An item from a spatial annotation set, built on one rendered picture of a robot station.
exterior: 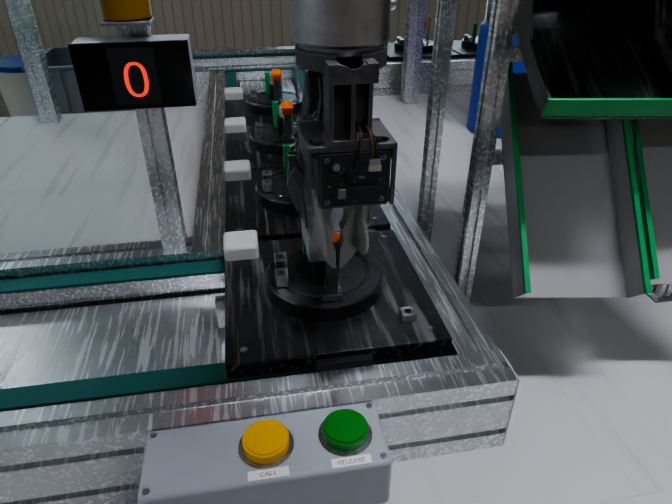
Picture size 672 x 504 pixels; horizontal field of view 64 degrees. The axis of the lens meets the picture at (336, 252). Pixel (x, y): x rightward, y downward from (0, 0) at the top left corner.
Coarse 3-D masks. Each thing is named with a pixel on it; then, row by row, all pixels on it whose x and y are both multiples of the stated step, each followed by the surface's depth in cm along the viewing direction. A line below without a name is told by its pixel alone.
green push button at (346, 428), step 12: (324, 420) 48; (336, 420) 47; (348, 420) 47; (360, 420) 47; (324, 432) 46; (336, 432) 46; (348, 432) 46; (360, 432) 46; (336, 444) 46; (348, 444) 45; (360, 444) 46
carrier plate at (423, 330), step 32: (384, 256) 71; (256, 288) 65; (384, 288) 65; (416, 288) 65; (256, 320) 60; (288, 320) 60; (352, 320) 60; (384, 320) 60; (416, 320) 60; (256, 352) 55; (288, 352) 55; (320, 352) 55; (352, 352) 56; (384, 352) 56; (416, 352) 57
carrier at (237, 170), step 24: (288, 144) 86; (240, 168) 91; (240, 192) 87; (264, 192) 83; (288, 192) 83; (240, 216) 80; (264, 216) 80; (288, 216) 80; (384, 216) 80; (264, 240) 76
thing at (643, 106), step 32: (544, 0) 61; (576, 0) 61; (608, 0) 61; (640, 0) 57; (544, 32) 58; (576, 32) 58; (608, 32) 58; (640, 32) 57; (544, 64) 55; (576, 64) 55; (608, 64) 55; (640, 64) 55; (544, 96) 50; (576, 96) 52; (608, 96) 52; (640, 96) 52
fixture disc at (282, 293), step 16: (288, 256) 67; (304, 256) 67; (352, 256) 67; (368, 256) 67; (272, 272) 64; (288, 272) 64; (304, 272) 64; (352, 272) 64; (368, 272) 64; (272, 288) 61; (288, 288) 62; (304, 288) 61; (352, 288) 61; (368, 288) 61; (288, 304) 60; (304, 304) 59; (320, 304) 59; (336, 304) 59; (352, 304) 59; (368, 304) 61; (320, 320) 59; (336, 320) 59
